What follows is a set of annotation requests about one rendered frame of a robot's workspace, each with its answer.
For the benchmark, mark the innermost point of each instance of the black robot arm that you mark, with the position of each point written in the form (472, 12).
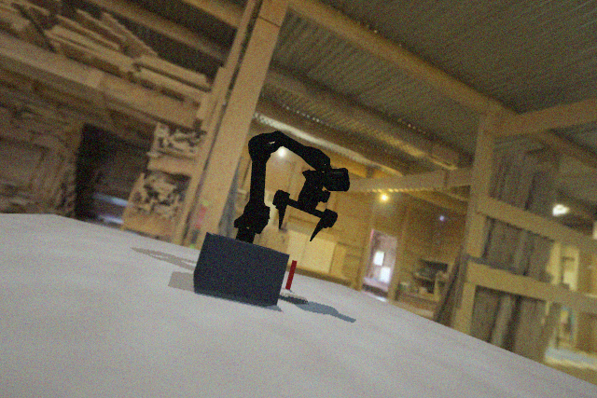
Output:
(256, 214)

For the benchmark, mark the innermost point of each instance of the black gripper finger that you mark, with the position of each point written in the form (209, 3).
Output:
(323, 223)
(281, 206)

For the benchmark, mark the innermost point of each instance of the red peg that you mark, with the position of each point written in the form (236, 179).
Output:
(291, 275)

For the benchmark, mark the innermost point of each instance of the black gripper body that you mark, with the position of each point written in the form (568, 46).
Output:
(305, 205)

